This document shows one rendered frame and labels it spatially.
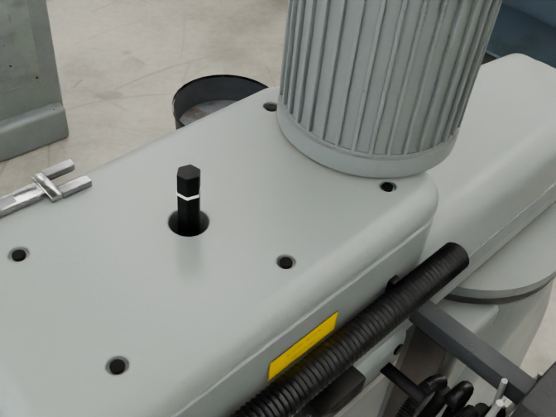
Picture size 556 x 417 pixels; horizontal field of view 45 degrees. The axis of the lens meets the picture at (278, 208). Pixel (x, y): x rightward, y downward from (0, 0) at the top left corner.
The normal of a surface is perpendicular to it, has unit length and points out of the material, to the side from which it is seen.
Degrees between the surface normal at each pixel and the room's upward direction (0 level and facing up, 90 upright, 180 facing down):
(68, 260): 0
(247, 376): 90
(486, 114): 0
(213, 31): 0
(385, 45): 90
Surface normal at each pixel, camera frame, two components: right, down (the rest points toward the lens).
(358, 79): -0.36, 0.62
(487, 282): 0.08, -0.72
